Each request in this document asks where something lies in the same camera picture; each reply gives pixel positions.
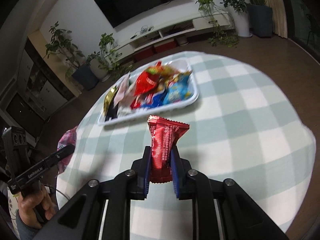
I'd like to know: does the pink snack packet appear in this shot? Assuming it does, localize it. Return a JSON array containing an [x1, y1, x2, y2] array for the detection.
[[57, 126, 77, 174]]

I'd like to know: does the black snack bar packet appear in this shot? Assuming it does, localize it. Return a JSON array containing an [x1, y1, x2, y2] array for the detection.
[[105, 102, 118, 121]]

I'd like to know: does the blue yellow snack packet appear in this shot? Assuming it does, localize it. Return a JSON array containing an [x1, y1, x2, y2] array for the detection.
[[150, 89, 167, 108]]

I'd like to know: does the white grey snack pouch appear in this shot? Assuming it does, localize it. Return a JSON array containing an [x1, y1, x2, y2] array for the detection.
[[113, 73, 136, 118]]

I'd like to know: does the gold red pie packet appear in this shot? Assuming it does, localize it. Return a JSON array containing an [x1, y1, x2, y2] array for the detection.
[[103, 86, 118, 115]]

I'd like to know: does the blue panda snack bag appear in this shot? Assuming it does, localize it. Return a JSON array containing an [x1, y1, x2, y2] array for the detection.
[[163, 71, 193, 105]]

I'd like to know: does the large red chip bag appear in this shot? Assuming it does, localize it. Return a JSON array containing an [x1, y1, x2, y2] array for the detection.
[[134, 71, 160, 96]]

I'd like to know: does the orange green snack bag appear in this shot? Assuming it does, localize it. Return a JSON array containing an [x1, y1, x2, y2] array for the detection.
[[144, 61, 182, 82]]

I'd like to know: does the red strawberry candy packet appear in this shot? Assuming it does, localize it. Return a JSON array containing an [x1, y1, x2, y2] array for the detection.
[[130, 93, 154, 109]]

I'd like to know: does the person's left hand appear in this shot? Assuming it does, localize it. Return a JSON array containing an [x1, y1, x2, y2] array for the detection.
[[18, 185, 56, 229]]

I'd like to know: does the wooden cabinet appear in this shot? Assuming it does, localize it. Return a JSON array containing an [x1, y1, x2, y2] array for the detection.
[[1, 30, 81, 138]]

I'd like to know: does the checkered green white tablecloth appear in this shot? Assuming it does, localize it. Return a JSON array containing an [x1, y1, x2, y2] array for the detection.
[[57, 51, 316, 231]]

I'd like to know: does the white plastic tray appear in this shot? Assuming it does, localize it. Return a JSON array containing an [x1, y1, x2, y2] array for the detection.
[[97, 57, 199, 126]]

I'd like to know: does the left tree plant dark pot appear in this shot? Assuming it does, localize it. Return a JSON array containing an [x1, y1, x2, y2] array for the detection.
[[43, 21, 100, 91]]

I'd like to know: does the left plant white pot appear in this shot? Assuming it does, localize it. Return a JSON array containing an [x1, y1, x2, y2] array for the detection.
[[86, 32, 136, 82]]

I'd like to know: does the red storage box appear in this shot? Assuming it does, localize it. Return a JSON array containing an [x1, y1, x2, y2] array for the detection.
[[133, 46, 155, 62], [153, 38, 177, 53]]

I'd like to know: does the trailing vine plant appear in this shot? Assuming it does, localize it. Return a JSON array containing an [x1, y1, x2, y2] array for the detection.
[[195, 0, 239, 48]]

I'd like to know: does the white tv console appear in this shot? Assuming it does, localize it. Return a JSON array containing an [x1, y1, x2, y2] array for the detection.
[[117, 12, 232, 61]]

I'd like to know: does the small plant white pot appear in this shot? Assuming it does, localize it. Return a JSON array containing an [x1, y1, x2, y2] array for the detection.
[[220, 0, 252, 38]]

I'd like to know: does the tall plant dark pot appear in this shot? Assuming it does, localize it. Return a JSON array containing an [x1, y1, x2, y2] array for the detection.
[[221, 0, 274, 39]]

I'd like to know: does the beige curtain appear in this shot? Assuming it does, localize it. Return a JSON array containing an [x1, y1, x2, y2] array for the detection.
[[266, 0, 288, 38]]

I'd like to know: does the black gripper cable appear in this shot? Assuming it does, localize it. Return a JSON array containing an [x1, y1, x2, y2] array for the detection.
[[42, 183, 73, 202]]

